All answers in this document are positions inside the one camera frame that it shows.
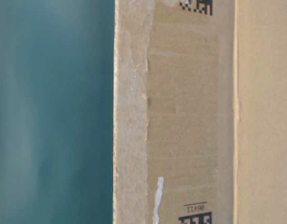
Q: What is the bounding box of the brown cardboard box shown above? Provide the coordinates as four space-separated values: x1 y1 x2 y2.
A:
113 0 287 224

